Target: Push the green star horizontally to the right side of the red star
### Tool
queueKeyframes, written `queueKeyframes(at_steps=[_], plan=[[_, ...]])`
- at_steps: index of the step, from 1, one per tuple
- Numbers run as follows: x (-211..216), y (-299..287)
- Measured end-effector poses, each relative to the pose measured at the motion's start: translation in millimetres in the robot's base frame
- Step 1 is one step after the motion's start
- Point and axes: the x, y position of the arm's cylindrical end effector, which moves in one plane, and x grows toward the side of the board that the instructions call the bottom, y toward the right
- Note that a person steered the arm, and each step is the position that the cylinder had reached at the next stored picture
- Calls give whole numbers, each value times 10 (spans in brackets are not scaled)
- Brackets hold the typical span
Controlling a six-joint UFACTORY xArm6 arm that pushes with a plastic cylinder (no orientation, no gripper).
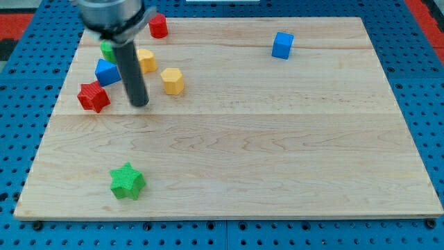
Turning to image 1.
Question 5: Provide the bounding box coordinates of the green cylinder block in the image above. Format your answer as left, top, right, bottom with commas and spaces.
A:
100, 40, 117, 64

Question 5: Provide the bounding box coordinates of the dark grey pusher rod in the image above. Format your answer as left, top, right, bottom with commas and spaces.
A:
112, 41, 149, 107

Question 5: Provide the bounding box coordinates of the blue cube block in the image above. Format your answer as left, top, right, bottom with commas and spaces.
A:
271, 32, 294, 60

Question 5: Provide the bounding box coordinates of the light wooden board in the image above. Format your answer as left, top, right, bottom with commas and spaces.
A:
15, 17, 443, 222

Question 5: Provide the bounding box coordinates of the red star block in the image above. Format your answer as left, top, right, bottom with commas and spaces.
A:
77, 81, 111, 113

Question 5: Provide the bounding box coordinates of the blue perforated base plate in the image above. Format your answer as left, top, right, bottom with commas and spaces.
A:
1, 1, 443, 249

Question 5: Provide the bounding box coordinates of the yellow hexagon block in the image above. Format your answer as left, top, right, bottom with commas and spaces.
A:
160, 68, 185, 95

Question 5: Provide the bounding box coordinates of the blue triangular block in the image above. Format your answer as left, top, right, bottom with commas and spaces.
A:
94, 58, 121, 87

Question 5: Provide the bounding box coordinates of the yellow block behind rod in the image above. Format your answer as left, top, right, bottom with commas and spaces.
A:
137, 49, 157, 74

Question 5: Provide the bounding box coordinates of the red cylinder block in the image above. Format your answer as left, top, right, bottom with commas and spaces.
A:
148, 13, 169, 39

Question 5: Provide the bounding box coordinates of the green star block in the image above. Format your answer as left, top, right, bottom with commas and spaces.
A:
110, 162, 146, 200

